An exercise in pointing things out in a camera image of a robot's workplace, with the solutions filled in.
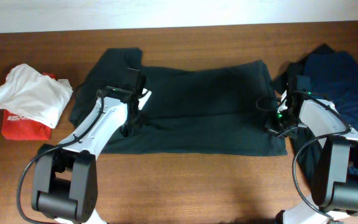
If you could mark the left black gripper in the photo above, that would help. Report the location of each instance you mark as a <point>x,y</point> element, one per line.
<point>136,122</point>

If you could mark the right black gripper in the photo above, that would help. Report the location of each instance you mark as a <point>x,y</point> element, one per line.
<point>270,126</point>

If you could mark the navy blue t-shirt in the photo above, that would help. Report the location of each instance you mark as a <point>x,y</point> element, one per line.
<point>336,76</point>

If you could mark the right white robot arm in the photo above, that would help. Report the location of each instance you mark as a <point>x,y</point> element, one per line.
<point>334,188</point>

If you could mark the black Nike t-shirt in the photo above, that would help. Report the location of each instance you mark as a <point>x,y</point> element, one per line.
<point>220,111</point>

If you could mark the white folded t-shirt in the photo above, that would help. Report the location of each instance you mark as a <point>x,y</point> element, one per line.
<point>35,96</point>

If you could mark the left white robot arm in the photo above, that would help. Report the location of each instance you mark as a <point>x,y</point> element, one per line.
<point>65,186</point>

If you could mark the red folded t-shirt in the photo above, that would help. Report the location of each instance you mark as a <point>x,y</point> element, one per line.
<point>18,128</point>

